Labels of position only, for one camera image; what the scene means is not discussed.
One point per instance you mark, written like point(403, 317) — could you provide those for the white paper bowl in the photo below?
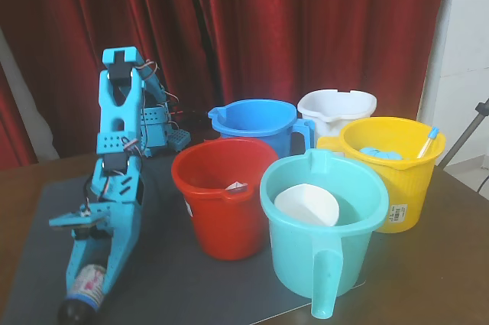
point(305, 204)

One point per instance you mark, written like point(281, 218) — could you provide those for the blue plastic jug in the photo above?
point(267, 141)

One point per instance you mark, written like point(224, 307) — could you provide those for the wrist camera on blue mount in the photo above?
point(76, 220)

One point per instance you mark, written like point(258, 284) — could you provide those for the crumpled blue glove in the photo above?
point(382, 154)

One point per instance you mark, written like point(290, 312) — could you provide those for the white plastic bucket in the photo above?
point(332, 111)

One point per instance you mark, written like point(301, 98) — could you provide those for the yellow plastic bucket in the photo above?
point(405, 187)

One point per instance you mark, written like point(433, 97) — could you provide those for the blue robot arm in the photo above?
point(118, 118)

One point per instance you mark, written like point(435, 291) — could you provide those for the red plastic bucket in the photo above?
point(225, 225)

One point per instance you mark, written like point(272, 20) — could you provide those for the red curtain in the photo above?
point(305, 15)

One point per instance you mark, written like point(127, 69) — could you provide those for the grey textured table mat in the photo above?
point(172, 286)

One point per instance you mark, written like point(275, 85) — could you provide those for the folded white paper piece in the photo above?
point(237, 186)

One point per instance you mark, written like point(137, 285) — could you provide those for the white cloth drape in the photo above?
point(28, 118)

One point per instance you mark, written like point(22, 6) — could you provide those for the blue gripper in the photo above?
point(121, 222)

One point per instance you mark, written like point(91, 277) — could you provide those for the teal plastic jug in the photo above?
point(298, 256)

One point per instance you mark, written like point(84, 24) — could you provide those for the grey metal tripod stand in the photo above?
point(468, 130)

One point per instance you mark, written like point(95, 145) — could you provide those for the black electronics box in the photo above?
point(191, 115)

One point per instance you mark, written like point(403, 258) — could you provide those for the dark medicine bottle green cap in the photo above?
point(89, 283)

